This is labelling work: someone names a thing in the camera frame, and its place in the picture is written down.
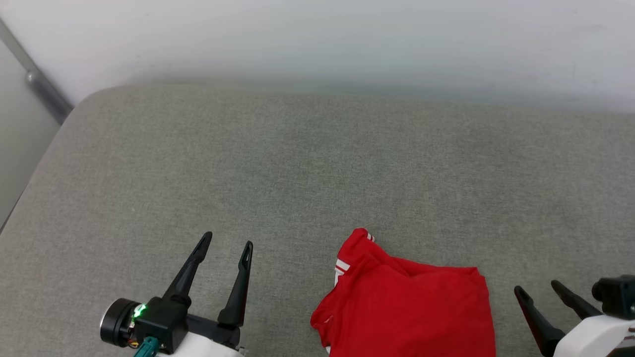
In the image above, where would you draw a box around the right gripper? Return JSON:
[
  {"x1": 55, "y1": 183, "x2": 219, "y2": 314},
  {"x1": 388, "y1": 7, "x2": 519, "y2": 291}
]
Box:
[{"x1": 514, "y1": 275, "x2": 635, "y2": 357}]

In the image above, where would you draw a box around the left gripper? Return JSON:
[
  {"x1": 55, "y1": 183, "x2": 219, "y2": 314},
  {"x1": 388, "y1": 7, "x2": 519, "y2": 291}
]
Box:
[{"x1": 99, "y1": 231, "x2": 254, "y2": 357}]

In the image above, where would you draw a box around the red basketball jersey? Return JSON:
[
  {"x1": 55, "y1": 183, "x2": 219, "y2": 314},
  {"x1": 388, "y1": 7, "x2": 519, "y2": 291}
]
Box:
[{"x1": 310, "y1": 228, "x2": 497, "y2": 357}]

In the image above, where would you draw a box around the grey fabric sofa cushion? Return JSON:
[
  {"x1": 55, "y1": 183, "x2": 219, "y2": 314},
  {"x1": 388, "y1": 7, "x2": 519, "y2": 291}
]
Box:
[{"x1": 0, "y1": 83, "x2": 635, "y2": 357}]

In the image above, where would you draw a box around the left arm teal-plug cable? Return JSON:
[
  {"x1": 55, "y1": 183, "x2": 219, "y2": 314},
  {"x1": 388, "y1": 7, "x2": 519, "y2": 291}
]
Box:
[{"x1": 132, "y1": 336, "x2": 161, "y2": 357}]

